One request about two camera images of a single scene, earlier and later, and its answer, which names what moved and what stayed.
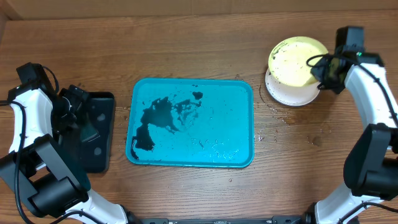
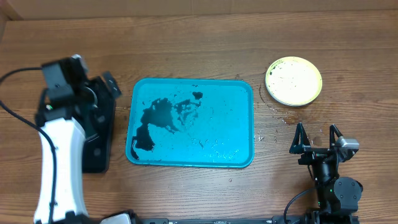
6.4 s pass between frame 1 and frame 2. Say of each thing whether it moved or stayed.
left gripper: moved
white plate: stayed
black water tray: stayed
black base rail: stayed
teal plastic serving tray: stayed
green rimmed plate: moved
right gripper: moved
